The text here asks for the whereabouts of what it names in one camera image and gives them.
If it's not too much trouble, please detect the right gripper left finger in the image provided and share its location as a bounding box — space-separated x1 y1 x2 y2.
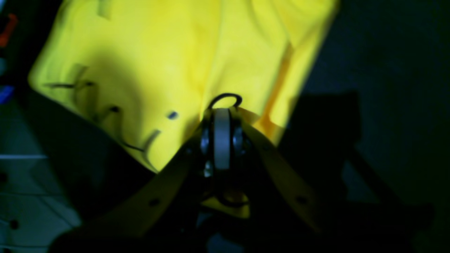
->
49 108 213 253

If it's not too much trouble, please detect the yellow t-shirt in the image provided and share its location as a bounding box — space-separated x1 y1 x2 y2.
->
28 0 341 219

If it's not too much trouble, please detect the black table cloth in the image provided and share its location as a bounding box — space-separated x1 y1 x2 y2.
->
1 0 449 253

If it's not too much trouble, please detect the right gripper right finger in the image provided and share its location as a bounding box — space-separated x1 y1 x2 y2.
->
229 107 433 253

